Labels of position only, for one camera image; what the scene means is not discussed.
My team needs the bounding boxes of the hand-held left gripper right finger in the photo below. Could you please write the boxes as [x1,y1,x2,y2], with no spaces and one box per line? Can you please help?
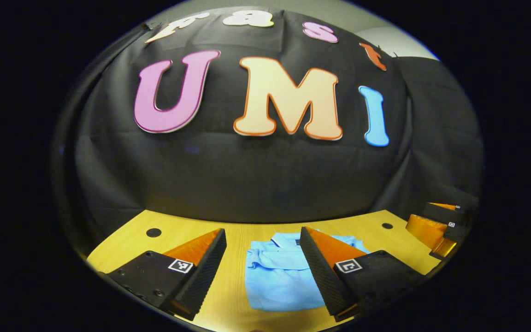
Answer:
[300,226,425,323]

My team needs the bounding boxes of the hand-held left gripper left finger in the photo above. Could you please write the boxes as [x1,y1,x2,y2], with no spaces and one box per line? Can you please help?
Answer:
[104,228,227,321]

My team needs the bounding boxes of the light blue polo T-shirt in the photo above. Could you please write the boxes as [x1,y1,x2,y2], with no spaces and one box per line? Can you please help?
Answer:
[245,232,370,312]

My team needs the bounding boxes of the black backdrop cloth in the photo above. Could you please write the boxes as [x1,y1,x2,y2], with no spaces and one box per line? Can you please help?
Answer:
[51,7,485,240]

